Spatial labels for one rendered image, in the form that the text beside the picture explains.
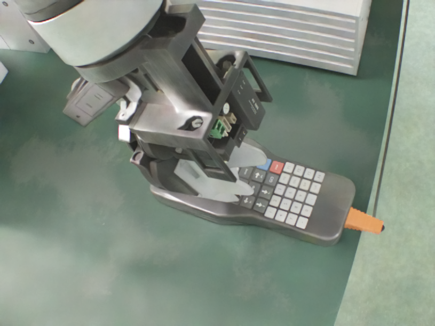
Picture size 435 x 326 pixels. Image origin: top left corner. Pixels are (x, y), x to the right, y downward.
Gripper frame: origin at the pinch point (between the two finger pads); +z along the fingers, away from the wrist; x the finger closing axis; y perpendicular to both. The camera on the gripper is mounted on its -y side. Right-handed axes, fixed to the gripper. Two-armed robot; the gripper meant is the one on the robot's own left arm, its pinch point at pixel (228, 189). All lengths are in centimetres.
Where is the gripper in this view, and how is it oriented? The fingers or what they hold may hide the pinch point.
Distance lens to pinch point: 44.1
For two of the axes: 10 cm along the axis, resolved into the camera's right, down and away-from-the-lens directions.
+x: 4.0, -8.4, 3.7
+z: 4.1, 5.2, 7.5
